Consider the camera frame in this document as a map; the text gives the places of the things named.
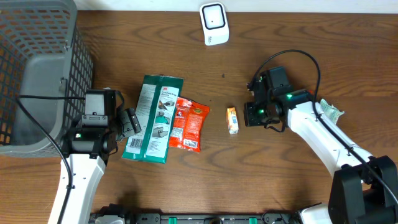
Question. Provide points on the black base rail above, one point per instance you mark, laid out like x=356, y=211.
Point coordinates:
x=148, y=218

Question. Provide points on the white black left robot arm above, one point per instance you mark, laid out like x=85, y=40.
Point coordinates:
x=86, y=147

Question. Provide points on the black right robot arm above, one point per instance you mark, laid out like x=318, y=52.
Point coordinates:
x=364, y=187

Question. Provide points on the green white packet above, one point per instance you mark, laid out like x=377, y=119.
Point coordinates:
x=155, y=111

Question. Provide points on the mint green snack packet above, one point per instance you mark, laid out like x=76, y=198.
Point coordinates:
x=331, y=111

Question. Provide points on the white barcode scanner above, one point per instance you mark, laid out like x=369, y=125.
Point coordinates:
x=214, y=23

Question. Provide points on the orange white small packet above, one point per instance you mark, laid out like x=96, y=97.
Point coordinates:
x=232, y=120

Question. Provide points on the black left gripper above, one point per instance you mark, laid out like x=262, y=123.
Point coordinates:
x=128, y=122

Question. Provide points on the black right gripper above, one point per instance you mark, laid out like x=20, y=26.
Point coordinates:
x=250, y=117

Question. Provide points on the red snack bag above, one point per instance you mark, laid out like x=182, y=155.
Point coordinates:
x=188, y=122

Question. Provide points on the grey plastic mesh basket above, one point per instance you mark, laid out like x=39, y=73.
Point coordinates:
x=45, y=64

